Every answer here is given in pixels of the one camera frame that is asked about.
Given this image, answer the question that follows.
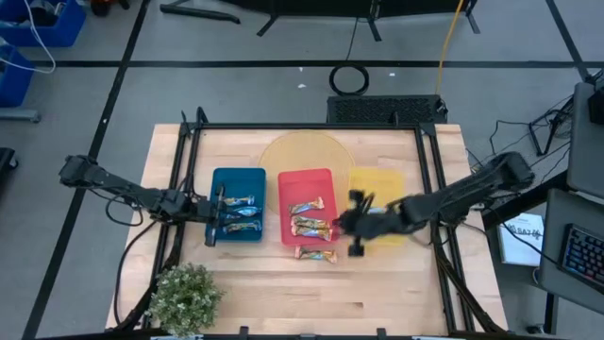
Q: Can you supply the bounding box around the coiled black cable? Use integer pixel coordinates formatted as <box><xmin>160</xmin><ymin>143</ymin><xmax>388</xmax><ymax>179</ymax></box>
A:
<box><xmin>327</xmin><ymin>16</ymin><xmax>371</xmax><ymax>97</ymax></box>

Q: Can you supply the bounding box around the yellow hanging cable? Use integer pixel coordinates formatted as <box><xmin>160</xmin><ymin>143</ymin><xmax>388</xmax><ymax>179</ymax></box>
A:
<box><xmin>434</xmin><ymin>0</ymin><xmax>466</xmax><ymax>95</ymax></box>

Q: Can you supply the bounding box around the white paper box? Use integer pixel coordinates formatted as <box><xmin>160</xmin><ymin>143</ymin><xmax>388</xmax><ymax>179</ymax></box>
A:
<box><xmin>496</xmin><ymin>212</ymin><xmax>545</xmax><ymax>268</ymax></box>

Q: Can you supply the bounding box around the black perforated computer case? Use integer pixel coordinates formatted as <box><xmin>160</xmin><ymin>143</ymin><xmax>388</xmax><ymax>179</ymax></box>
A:
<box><xmin>326</xmin><ymin>93</ymin><xmax>449</xmax><ymax>126</ymax></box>

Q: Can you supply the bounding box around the blue plastic bin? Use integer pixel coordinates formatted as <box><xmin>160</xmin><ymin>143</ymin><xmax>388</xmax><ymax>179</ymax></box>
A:
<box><xmin>205</xmin><ymin>166</ymin><xmax>268</xmax><ymax>245</ymax></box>

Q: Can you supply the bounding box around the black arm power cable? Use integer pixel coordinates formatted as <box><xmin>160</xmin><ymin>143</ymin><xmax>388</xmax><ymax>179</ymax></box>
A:
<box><xmin>111</xmin><ymin>219</ymin><xmax>160</xmax><ymax>328</ymax></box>

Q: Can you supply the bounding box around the black aluminium table frame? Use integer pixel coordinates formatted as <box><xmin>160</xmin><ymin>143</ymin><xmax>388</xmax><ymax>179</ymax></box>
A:
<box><xmin>112</xmin><ymin>106</ymin><xmax>509</xmax><ymax>334</ymax></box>

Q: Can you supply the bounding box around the red plastic bin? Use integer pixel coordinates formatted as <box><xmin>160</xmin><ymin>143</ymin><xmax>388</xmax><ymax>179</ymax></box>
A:
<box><xmin>277</xmin><ymin>167</ymin><xmax>342</xmax><ymax>247</ymax></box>

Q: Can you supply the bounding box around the black desk device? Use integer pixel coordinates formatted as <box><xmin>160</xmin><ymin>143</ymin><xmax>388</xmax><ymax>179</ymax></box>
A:
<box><xmin>587</xmin><ymin>88</ymin><xmax>604</xmax><ymax>127</ymax></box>

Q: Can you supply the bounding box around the blue storage crate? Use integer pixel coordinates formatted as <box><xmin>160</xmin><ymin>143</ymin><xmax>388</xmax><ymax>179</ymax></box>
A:
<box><xmin>0</xmin><ymin>44</ymin><xmax>37</xmax><ymax>109</ymax></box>
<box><xmin>0</xmin><ymin>0</ymin><xmax>88</xmax><ymax>49</ymax></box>

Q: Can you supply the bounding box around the black backlit keyboard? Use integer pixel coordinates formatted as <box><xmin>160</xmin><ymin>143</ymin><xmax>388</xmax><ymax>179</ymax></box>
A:
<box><xmin>559</xmin><ymin>223</ymin><xmax>604</xmax><ymax>291</ymax></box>

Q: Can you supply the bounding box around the black floor stand bar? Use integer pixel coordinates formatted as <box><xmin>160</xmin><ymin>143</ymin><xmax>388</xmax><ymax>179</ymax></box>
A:
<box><xmin>159</xmin><ymin>3</ymin><xmax>243</xmax><ymax>26</ymax></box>

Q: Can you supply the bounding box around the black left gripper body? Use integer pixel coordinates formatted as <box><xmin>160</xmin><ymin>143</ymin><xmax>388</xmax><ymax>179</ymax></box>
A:
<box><xmin>186</xmin><ymin>196</ymin><xmax>224</xmax><ymax>226</ymax></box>

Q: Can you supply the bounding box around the small green potted plant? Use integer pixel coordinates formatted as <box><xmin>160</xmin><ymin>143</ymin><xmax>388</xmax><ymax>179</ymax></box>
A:
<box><xmin>145</xmin><ymin>263</ymin><xmax>226</xmax><ymax>338</ymax></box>

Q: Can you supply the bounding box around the orange blue wrapper granola bar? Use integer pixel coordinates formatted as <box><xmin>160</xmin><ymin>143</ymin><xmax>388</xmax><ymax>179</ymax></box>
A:
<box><xmin>291</xmin><ymin>215</ymin><xmax>331</xmax><ymax>229</ymax></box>
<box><xmin>294</xmin><ymin>246</ymin><xmax>339</xmax><ymax>264</ymax></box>
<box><xmin>291</xmin><ymin>226</ymin><xmax>334</xmax><ymax>242</ymax></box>
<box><xmin>288</xmin><ymin>196</ymin><xmax>326</xmax><ymax>217</ymax></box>

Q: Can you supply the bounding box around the yellow plastic bin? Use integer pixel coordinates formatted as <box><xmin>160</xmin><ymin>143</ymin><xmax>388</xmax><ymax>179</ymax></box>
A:
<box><xmin>347</xmin><ymin>167</ymin><xmax>408</xmax><ymax>247</ymax></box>

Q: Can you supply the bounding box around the white cable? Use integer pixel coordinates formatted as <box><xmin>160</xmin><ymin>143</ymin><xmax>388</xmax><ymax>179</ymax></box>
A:
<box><xmin>0</xmin><ymin>0</ymin><xmax>58</xmax><ymax>76</ymax></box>

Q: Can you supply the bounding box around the grey desk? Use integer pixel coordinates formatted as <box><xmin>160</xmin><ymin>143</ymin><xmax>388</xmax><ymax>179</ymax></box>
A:
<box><xmin>539</xmin><ymin>187</ymin><xmax>604</xmax><ymax>314</ymax></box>
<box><xmin>565</xmin><ymin>81</ymin><xmax>604</xmax><ymax>200</ymax></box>

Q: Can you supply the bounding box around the black floor cable bundle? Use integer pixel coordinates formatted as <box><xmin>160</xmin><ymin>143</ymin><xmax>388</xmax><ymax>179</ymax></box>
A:
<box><xmin>487</xmin><ymin>93</ymin><xmax>576</xmax><ymax>161</ymax></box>

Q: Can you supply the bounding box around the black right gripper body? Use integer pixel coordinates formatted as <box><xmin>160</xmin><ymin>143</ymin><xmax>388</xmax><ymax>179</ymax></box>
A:
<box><xmin>332</xmin><ymin>195</ymin><xmax>412</xmax><ymax>241</ymax></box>

